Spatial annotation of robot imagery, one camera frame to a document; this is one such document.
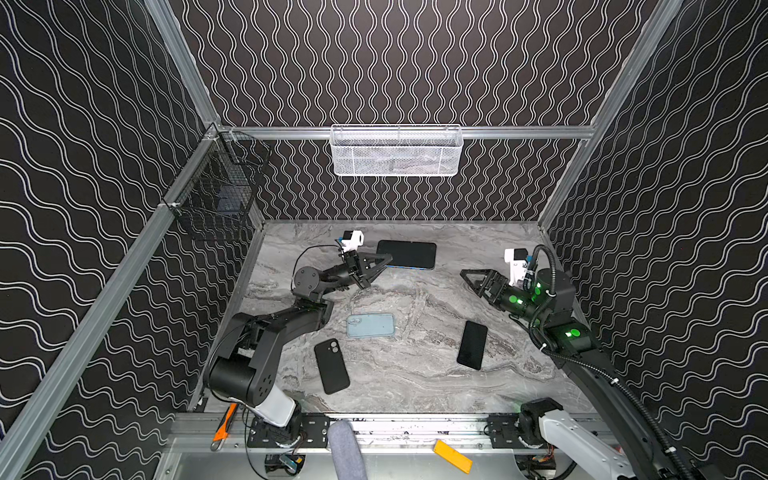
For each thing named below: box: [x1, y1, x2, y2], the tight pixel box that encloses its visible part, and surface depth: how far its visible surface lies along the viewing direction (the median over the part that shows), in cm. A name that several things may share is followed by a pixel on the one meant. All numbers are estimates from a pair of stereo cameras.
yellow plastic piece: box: [433, 439, 473, 474], surface depth 72 cm
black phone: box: [457, 320, 488, 371], surface depth 92 cm
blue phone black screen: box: [376, 240, 437, 270], surface depth 71 cm
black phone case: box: [314, 338, 350, 395], surface depth 87 cm
